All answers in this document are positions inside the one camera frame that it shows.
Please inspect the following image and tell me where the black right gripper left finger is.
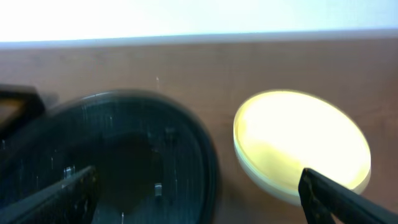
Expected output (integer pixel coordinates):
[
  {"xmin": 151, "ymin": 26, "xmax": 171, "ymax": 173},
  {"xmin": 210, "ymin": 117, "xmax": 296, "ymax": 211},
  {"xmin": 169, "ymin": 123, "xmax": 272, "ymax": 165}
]
[{"xmin": 1, "ymin": 166, "xmax": 100, "ymax": 223}]

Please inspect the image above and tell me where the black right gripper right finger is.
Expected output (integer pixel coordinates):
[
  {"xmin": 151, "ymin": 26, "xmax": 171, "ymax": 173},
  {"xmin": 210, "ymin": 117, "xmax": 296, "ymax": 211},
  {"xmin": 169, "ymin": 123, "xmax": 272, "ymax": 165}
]
[{"xmin": 298, "ymin": 168, "xmax": 397, "ymax": 224}]

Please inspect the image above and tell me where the yellow plate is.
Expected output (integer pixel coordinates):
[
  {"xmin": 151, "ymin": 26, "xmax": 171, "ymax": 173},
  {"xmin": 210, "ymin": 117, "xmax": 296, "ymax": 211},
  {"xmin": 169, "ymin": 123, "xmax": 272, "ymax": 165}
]
[{"xmin": 233, "ymin": 90, "xmax": 371, "ymax": 189}]

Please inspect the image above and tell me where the black round serving tray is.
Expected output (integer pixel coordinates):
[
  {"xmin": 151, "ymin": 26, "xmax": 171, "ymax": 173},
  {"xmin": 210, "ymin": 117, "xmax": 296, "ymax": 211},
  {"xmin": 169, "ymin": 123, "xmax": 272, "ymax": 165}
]
[{"xmin": 1, "ymin": 90, "xmax": 218, "ymax": 224}]

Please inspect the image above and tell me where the black rectangular water tray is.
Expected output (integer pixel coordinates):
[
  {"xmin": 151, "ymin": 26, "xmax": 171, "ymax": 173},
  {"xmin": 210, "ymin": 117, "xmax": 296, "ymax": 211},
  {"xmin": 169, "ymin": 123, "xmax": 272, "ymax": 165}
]
[{"xmin": 1, "ymin": 84, "xmax": 45, "ymax": 139}]

